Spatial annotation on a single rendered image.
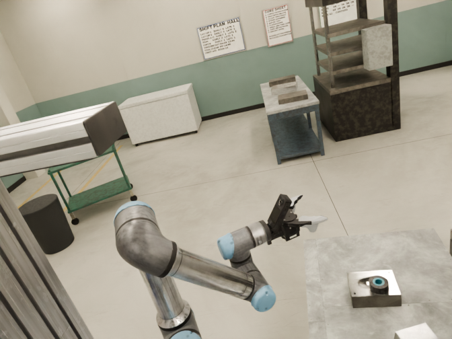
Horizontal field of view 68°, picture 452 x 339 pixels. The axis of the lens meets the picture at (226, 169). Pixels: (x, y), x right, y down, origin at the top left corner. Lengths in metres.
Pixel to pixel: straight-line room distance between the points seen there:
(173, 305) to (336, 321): 0.81
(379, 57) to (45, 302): 4.63
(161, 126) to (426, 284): 6.22
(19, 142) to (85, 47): 7.94
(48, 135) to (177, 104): 6.71
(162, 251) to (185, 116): 6.37
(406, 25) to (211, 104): 4.36
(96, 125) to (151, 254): 0.49
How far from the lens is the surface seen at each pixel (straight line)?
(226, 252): 1.08
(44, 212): 4.47
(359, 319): 1.69
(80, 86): 8.62
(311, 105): 4.68
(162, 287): 1.08
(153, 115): 7.29
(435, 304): 1.78
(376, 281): 1.71
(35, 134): 0.45
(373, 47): 4.90
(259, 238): 1.10
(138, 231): 0.88
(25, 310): 0.78
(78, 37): 8.42
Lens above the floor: 2.10
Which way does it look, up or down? 24 degrees down
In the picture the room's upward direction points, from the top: 15 degrees counter-clockwise
